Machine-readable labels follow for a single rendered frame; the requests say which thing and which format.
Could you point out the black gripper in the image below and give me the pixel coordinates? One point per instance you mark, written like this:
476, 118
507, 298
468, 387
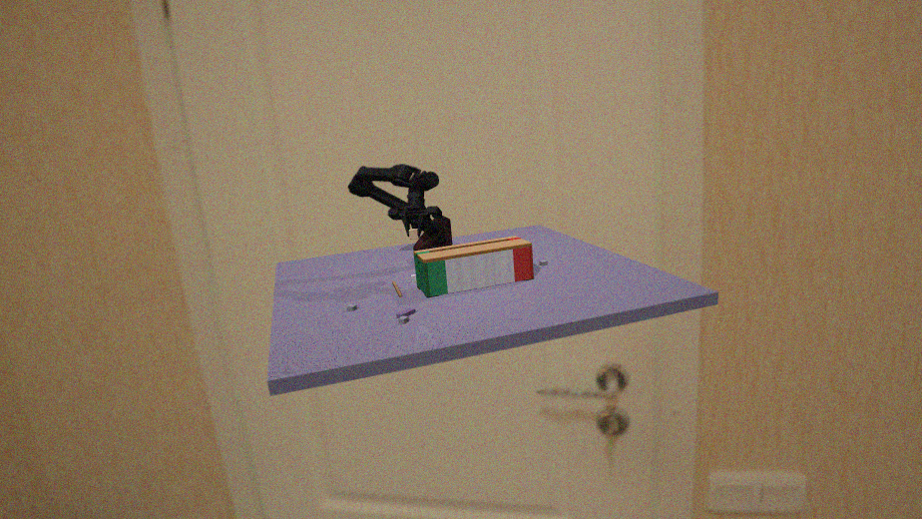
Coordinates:
415, 206

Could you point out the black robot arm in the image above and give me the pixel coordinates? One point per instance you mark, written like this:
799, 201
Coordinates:
397, 175

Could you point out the tan rectangular box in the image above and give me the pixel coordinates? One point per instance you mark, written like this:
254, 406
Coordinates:
473, 265

